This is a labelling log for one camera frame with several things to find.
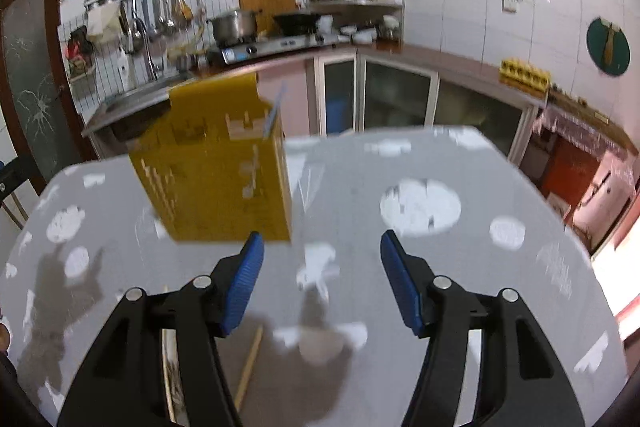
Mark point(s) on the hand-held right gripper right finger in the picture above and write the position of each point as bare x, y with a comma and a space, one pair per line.
400, 287

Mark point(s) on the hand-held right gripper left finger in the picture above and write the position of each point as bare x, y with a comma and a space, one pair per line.
245, 287

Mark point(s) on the wooden chopstick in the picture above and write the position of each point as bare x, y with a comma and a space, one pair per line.
250, 364

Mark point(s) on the yellow perforated utensil holder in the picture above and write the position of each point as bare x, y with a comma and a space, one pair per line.
215, 187

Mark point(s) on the row of hanging kitchen utensils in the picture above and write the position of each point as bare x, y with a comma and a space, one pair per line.
155, 12

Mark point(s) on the grey printed tablecloth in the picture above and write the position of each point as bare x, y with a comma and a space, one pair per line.
350, 207

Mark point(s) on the kitchen counter cabinet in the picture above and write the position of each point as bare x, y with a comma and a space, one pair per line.
400, 92

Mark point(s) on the steel kitchen sink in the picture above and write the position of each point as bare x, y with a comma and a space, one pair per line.
130, 102

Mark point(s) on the lace covered side table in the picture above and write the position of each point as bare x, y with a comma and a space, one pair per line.
575, 157

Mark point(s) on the steel gas stove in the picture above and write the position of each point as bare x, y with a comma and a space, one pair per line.
270, 48

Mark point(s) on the yellow egg tray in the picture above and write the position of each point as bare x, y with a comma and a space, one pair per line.
524, 79

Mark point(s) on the white soap bottle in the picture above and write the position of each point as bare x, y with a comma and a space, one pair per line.
123, 69

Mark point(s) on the steel faucet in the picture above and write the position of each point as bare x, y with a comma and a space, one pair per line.
148, 52

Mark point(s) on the white bowls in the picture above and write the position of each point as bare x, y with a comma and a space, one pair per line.
360, 36

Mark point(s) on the glass jar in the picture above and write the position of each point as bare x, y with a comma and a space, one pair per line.
392, 31

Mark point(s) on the steel cooking pot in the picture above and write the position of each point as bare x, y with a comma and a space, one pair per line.
232, 27

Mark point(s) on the black wok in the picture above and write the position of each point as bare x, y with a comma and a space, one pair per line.
295, 22

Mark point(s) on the white corner shelf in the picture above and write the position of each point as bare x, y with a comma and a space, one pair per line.
360, 3

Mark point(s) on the red and black hanging pouch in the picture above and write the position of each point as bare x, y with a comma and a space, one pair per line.
79, 52

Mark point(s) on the white plastic bag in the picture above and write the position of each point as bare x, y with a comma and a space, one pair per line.
102, 24

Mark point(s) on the brown framed glass door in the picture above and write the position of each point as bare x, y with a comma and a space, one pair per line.
30, 57

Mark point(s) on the folding chair frame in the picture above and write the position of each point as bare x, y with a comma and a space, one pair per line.
20, 177

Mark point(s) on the green round wall board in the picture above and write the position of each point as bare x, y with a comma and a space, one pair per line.
597, 47

